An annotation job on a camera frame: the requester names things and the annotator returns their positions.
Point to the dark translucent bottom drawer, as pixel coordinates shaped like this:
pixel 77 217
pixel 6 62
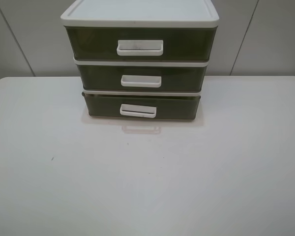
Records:
pixel 142 107

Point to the dark translucent middle drawer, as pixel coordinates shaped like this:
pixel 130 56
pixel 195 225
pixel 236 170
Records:
pixel 138 78

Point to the white plastic drawer cabinet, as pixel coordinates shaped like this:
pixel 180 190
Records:
pixel 141 14

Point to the dark translucent drawer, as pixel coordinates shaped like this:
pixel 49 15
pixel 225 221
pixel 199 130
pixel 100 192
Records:
pixel 179 44
pixel 138 78
pixel 142 107

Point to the dark translucent top drawer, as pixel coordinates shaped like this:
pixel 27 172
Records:
pixel 179 44

